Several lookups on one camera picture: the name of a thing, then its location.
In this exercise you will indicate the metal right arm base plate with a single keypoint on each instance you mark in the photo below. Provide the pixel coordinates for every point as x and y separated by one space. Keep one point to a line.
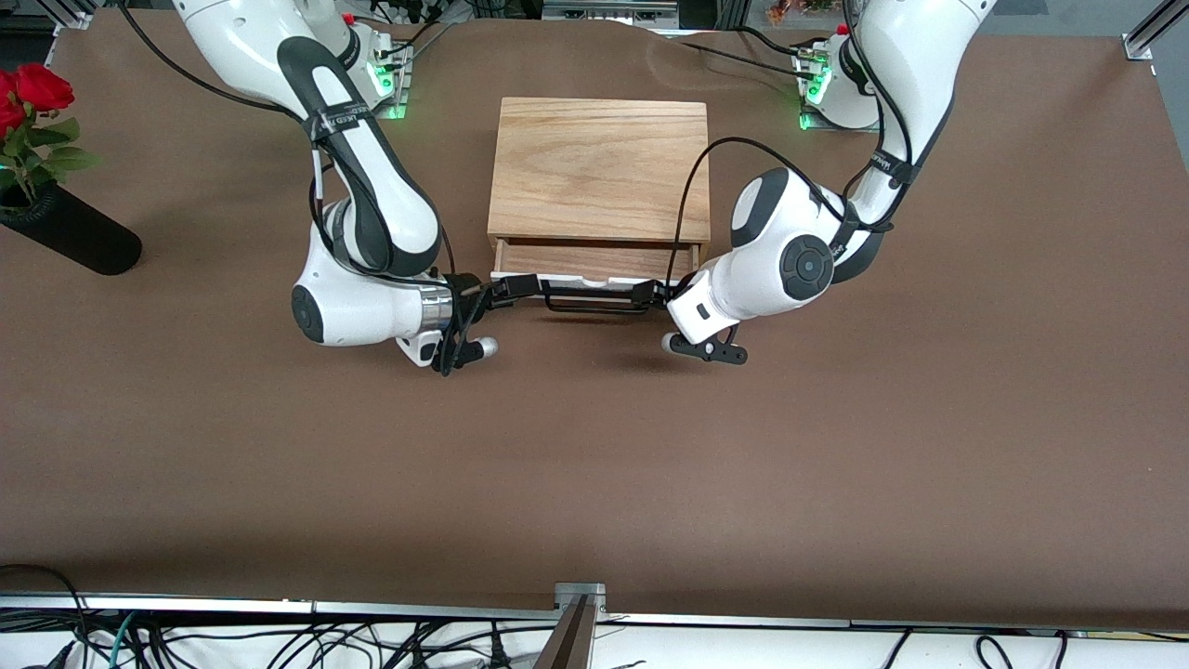
398 93

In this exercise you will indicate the aluminium extrusion post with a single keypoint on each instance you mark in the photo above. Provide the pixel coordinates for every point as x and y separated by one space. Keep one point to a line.
70 11
1152 32

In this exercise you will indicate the grey metal mounting bracket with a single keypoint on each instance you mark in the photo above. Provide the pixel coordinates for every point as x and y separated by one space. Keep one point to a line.
580 599

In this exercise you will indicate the brown table cover sheet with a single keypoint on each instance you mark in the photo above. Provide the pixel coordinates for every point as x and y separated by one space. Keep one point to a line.
594 465

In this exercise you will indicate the light wooden drawer cabinet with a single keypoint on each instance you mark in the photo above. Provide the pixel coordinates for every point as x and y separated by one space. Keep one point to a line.
599 167

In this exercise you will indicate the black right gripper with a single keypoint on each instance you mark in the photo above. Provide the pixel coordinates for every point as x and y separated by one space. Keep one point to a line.
470 290

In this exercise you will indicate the aluminium table edge rail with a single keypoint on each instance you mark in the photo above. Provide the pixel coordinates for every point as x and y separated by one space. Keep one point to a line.
418 610

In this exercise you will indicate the red artificial rose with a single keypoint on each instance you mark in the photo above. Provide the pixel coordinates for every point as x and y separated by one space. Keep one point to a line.
42 86
9 111

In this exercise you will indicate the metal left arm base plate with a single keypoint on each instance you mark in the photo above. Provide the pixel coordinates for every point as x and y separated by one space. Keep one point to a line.
806 119

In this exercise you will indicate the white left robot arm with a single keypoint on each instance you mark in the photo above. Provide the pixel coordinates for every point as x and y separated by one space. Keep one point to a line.
780 242

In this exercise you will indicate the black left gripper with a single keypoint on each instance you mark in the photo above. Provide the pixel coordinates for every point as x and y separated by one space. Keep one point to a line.
661 293

